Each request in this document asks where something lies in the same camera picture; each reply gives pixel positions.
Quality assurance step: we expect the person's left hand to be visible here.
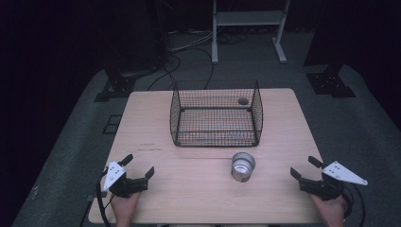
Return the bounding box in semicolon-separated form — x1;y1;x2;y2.
110;191;143;227

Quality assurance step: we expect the person's right hand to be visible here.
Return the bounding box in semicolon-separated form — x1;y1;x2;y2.
309;192;347;227

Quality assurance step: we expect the white floor cable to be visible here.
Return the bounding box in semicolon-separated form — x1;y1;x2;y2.
169;30;216;53

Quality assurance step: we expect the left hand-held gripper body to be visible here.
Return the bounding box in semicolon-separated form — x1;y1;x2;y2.
103;161;149;200

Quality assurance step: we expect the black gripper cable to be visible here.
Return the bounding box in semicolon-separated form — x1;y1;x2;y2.
96;169;115;227
341;183;367;227

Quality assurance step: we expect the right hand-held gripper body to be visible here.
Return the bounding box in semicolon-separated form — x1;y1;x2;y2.
297;160;369;201

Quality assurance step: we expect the metal can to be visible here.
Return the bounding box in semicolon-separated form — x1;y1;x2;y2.
230;151;256;183

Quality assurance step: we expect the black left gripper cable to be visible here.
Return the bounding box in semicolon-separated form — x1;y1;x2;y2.
96;169;115;227

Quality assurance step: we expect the white metal stand frame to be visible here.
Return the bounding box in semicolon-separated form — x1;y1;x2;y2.
211;0;292;65

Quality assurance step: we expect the black wire mesh basket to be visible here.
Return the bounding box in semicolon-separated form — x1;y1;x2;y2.
168;79;265;148

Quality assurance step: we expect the black floor cable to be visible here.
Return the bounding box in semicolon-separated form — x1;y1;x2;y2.
146;46;216;92

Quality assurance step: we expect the black stand base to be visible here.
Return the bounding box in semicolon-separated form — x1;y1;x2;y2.
93;67;137;103
305;61;357;99

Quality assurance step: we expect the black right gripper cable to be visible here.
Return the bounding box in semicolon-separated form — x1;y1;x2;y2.
341;183;367;227

